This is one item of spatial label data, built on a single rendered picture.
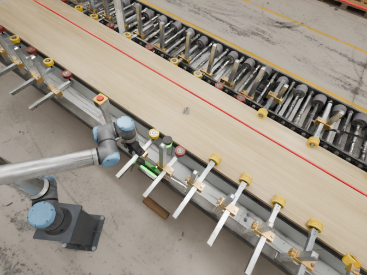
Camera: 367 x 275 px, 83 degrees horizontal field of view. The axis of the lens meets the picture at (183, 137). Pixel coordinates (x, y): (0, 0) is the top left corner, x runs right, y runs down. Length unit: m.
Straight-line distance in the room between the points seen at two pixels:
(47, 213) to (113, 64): 1.36
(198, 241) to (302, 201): 1.10
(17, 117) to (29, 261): 1.71
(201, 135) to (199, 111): 0.24
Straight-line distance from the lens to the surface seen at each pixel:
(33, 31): 2.81
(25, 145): 3.05
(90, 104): 2.27
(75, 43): 2.51
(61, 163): 1.11
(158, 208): 2.26
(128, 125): 1.16
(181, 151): 1.55
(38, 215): 1.63
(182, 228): 2.31
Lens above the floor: 2.29
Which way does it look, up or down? 59 degrees down
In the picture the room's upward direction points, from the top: 9 degrees clockwise
